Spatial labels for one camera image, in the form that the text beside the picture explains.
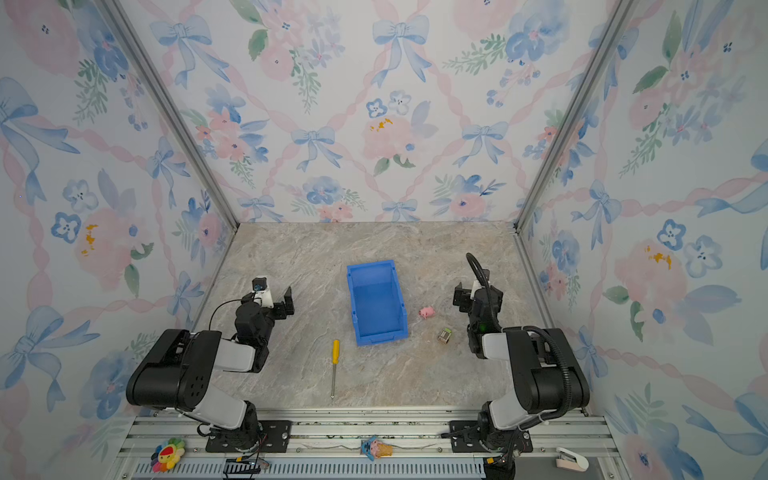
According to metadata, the yellow handled screwdriver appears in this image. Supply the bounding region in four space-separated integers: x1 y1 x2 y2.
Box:
330 339 341 399

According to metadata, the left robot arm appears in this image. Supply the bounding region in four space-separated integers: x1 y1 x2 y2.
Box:
126 277 295 455

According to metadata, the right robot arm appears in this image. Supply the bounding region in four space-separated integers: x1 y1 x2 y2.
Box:
443 281 590 454

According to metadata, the blue plastic bin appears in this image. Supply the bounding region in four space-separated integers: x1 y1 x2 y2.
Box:
347 260 408 347

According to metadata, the pink pig toy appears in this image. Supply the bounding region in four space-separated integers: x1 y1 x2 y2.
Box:
418 306 436 319

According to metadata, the small green cube toy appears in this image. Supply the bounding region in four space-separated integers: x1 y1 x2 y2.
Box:
437 328 452 344

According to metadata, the blue orange small toy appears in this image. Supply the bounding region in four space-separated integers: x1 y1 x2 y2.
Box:
360 436 394 461

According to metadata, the white pink clip object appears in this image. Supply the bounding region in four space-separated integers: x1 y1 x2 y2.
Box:
555 447 590 473

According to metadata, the rainbow flower toy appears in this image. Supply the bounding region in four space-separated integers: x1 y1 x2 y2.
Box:
150 438 185 473

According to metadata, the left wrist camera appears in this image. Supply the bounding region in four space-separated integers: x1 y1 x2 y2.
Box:
252 277 274 309

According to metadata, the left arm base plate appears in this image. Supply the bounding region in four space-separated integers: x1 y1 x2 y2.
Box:
205 420 293 454

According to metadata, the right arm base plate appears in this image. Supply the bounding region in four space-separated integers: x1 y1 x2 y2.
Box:
441 420 533 456

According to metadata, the aluminium rail frame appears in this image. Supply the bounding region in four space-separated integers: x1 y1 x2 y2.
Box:
105 407 629 479

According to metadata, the right corner aluminium post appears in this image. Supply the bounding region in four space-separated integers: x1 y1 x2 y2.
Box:
514 0 636 235

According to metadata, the corner aluminium post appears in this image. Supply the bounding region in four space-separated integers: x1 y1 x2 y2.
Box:
514 0 636 235
95 0 240 230

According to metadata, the left corner aluminium post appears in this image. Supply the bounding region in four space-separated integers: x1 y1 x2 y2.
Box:
95 0 240 230

